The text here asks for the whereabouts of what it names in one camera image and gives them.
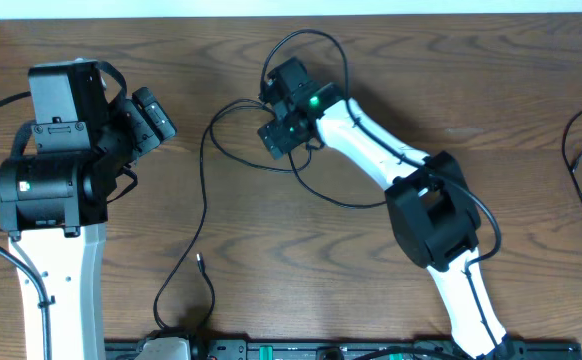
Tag thin black cable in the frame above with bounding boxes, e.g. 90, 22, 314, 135
152, 99, 267, 331

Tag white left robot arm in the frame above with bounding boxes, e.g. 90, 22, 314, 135
0, 59, 177, 359

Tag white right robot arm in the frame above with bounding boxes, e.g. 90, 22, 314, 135
258, 58, 509, 359

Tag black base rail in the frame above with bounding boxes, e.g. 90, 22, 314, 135
105, 338, 582, 360

